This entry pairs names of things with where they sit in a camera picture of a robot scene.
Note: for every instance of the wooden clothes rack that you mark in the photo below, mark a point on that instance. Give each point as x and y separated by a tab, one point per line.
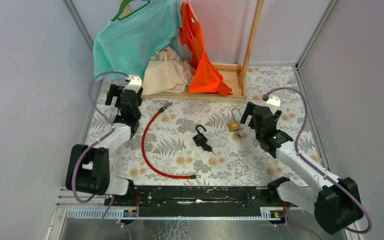
233	75

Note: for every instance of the floral table mat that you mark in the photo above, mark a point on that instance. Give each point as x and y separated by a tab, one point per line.
170	147

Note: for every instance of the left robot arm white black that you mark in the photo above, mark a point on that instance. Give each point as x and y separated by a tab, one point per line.
89	165

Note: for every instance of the aluminium frame rail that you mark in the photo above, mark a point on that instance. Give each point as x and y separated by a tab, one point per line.
96	207

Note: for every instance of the black headed key bunch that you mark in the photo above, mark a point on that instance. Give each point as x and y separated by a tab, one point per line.
209	149

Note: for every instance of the black padlock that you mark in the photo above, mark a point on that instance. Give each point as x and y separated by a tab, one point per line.
200	140

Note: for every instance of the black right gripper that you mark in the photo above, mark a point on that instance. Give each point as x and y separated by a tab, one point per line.
248	111

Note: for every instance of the beige cloth bag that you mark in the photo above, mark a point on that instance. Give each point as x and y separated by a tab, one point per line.
166	72

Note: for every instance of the teal t-shirt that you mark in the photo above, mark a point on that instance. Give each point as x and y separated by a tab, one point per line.
127	45

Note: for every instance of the orange garment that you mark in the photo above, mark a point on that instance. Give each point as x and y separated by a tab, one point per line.
207	79

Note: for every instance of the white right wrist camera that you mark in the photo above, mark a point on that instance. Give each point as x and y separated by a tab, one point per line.
271	101

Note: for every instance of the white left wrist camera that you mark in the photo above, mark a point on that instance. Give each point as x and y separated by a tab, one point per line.
134	83

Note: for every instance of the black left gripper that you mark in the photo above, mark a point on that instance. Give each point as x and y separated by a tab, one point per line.
113	92

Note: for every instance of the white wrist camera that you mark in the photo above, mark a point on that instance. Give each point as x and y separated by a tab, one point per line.
134	83
271	101

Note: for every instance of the red cable lock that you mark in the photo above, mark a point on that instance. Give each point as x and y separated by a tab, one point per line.
144	152

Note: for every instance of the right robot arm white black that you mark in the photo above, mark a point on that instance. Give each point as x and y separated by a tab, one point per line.
333	201

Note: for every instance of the green clothes hanger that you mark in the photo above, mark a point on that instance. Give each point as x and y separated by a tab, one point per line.
125	10

